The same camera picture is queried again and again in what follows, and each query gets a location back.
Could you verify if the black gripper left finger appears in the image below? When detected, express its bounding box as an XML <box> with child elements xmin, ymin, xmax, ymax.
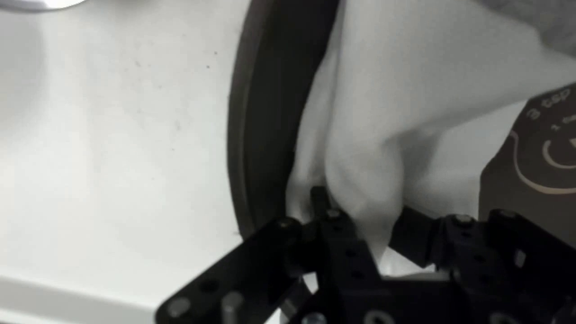
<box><xmin>152</xmin><ymin>188</ymin><xmax>377</xmax><ymax>324</ymax></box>

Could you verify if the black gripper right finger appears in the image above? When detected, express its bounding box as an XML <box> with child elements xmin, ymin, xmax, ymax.
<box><xmin>390</xmin><ymin>210</ymin><xmax>576</xmax><ymax>324</ymax></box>

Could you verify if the white towel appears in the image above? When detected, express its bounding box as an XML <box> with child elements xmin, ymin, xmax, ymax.
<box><xmin>285</xmin><ymin>0</ymin><xmax>576</xmax><ymax>276</ymax></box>

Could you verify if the black frying pan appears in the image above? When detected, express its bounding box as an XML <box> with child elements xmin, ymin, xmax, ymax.
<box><xmin>224</xmin><ymin>0</ymin><xmax>576</xmax><ymax>249</ymax></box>

